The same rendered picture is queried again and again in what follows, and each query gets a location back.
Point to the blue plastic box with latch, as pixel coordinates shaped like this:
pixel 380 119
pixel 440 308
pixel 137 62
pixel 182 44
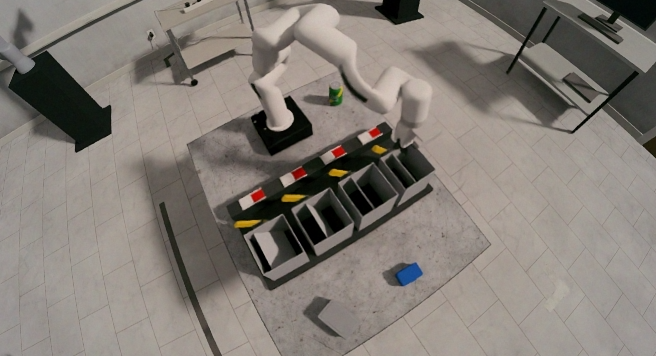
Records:
pixel 409 274

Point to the green drink can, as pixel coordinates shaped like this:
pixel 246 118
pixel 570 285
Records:
pixel 335 93

